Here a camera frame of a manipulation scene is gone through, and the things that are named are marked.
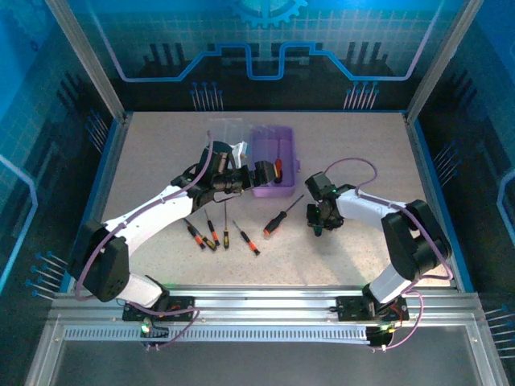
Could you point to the purple tool box base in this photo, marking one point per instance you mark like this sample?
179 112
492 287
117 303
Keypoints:
265 144

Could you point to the clear tool box lid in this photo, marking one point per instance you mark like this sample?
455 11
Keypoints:
229 128

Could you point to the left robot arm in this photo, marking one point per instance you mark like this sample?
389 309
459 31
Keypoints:
153 217

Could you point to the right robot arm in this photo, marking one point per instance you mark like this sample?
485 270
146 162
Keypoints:
362 205

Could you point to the small LED control board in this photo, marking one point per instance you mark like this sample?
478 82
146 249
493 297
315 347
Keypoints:
145 329
380 331

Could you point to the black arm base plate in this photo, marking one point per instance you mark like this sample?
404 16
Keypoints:
181 307
350 307

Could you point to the aluminium mounting rail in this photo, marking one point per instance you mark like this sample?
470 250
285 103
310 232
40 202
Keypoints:
261 301

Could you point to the aluminium frame post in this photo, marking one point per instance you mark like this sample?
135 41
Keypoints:
86 60
442 60

